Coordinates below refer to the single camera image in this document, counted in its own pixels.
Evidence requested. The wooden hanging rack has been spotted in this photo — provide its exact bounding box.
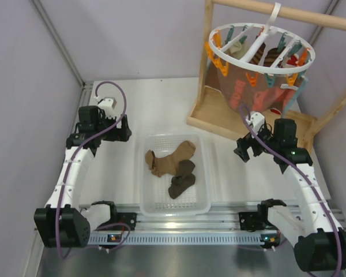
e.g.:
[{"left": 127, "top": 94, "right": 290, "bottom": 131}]
[{"left": 187, "top": 1, "right": 346, "bottom": 149}]

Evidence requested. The dark brown sock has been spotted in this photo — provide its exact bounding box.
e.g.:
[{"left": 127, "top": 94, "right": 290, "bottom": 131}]
[
  {"left": 171, "top": 160, "right": 195, "bottom": 185},
  {"left": 168, "top": 173, "right": 195, "bottom": 199}
]

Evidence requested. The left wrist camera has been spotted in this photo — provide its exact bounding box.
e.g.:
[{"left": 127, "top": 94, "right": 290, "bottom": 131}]
[{"left": 97, "top": 98, "right": 116, "bottom": 119}]

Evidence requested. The brown printed cloth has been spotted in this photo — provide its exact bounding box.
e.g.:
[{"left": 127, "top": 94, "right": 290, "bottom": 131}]
[{"left": 205, "top": 63, "right": 295, "bottom": 114}]

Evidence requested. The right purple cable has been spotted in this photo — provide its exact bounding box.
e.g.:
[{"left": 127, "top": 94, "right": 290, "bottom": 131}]
[{"left": 238, "top": 103, "right": 343, "bottom": 277}]

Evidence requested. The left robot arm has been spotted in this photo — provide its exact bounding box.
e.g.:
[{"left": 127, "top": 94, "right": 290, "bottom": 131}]
[{"left": 33, "top": 106, "right": 131, "bottom": 248}]

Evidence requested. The cream sock on hanger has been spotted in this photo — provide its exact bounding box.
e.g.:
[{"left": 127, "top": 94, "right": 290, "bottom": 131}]
[{"left": 229, "top": 41, "right": 249, "bottom": 59}]

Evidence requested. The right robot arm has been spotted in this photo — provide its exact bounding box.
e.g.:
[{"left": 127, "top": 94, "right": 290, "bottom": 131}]
[{"left": 234, "top": 112, "right": 346, "bottom": 276}]

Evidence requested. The tan sock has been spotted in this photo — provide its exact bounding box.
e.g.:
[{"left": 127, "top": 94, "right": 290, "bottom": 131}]
[{"left": 145, "top": 140, "right": 196, "bottom": 177}]

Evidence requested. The red white sock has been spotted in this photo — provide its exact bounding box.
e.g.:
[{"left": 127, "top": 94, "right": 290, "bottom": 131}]
[{"left": 281, "top": 54, "right": 304, "bottom": 68}]

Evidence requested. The yellow clip front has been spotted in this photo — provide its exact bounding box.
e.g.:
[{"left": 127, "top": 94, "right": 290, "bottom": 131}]
[{"left": 280, "top": 73, "right": 298, "bottom": 89}]

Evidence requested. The white round clip hanger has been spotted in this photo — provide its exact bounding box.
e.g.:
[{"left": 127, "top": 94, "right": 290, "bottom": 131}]
[{"left": 204, "top": 3, "right": 316, "bottom": 77}]

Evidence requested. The white plastic basket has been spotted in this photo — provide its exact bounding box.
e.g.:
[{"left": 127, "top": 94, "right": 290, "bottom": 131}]
[{"left": 140, "top": 132, "right": 211, "bottom": 217}]

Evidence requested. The orange clip front left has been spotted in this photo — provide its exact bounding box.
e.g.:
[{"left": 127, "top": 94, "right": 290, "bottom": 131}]
[{"left": 246, "top": 72, "right": 259, "bottom": 88}]

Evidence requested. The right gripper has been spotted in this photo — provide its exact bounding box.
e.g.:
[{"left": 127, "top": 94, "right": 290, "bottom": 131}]
[{"left": 234, "top": 123, "right": 280, "bottom": 162}]

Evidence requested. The slotted metal rail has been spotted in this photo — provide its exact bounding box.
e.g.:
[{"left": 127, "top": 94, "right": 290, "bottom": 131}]
[{"left": 88, "top": 230, "right": 278, "bottom": 246}]

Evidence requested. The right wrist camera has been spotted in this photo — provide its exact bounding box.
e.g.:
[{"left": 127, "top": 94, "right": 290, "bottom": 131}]
[{"left": 245, "top": 111, "right": 265, "bottom": 133}]

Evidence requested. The striped brown sock left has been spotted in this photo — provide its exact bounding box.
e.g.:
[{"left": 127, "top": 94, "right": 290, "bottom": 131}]
[{"left": 249, "top": 43, "right": 266, "bottom": 65}]

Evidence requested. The striped brown sock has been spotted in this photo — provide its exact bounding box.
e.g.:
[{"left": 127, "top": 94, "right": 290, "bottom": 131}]
[
  {"left": 263, "top": 47, "right": 285, "bottom": 67},
  {"left": 249, "top": 43, "right": 266, "bottom": 65}
]

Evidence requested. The striped brown sock right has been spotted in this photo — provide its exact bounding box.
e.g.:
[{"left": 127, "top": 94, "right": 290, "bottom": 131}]
[{"left": 263, "top": 47, "right": 285, "bottom": 67}]

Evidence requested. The light blue sock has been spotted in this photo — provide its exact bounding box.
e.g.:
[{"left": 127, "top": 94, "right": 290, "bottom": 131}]
[{"left": 281, "top": 75, "right": 309, "bottom": 118}]

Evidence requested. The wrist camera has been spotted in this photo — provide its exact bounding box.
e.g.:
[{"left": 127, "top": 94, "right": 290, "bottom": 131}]
[
  {"left": 97, "top": 98, "right": 116, "bottom": 119},
  {"left": 245, "top": 111, "right": 265, "bottom": 133}
]

